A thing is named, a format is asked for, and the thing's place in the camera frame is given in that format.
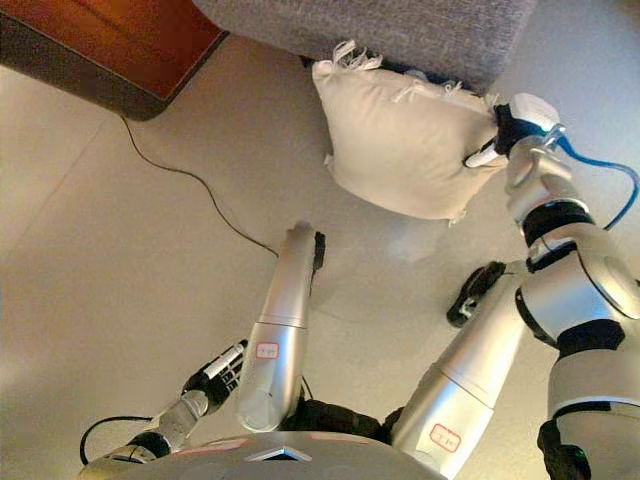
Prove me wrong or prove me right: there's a silver left robot leg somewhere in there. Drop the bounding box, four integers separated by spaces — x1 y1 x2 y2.
234 222 321 434

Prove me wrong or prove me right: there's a black robot foot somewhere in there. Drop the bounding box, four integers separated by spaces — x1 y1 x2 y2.
446 260 508 329
310 231 328 272

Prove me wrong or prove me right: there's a thin black floor cable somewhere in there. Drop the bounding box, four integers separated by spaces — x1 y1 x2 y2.
121 115 282 259

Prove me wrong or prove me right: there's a blue wrist cable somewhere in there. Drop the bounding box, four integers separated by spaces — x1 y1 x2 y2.
547 127 640 232

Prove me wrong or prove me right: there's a grey robot torso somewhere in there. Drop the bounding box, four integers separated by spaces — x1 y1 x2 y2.
74 432 446 480

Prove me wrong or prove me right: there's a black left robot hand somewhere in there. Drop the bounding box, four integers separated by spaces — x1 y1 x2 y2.
180 339 250 409

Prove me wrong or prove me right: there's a grey fabric tub armchair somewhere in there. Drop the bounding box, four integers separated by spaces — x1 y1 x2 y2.
192 0 539 96

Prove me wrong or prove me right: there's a white fringed throw pillow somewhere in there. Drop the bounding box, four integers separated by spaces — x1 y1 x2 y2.
311 39 506 227

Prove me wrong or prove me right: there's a silver right robot leg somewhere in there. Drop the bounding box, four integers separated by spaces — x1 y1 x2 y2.
389 272 532 480

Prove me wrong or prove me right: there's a black right robot foot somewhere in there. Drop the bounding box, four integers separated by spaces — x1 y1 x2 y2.
446 260 508 329

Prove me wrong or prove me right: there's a brown wooden cabinet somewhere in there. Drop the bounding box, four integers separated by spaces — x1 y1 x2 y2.
0 0 231 122

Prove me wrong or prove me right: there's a thick black wrist cable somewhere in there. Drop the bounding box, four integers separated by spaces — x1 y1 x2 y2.
79 416 154 465

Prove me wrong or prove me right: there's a black left robot foot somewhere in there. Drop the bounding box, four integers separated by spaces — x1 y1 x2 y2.
310 231 328 272

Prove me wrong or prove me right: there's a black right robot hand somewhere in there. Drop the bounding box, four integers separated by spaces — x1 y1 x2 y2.
462 92 561 170

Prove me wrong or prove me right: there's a silver robot leg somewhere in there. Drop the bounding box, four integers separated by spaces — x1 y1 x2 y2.
234 222 321 434
389 272 532 480

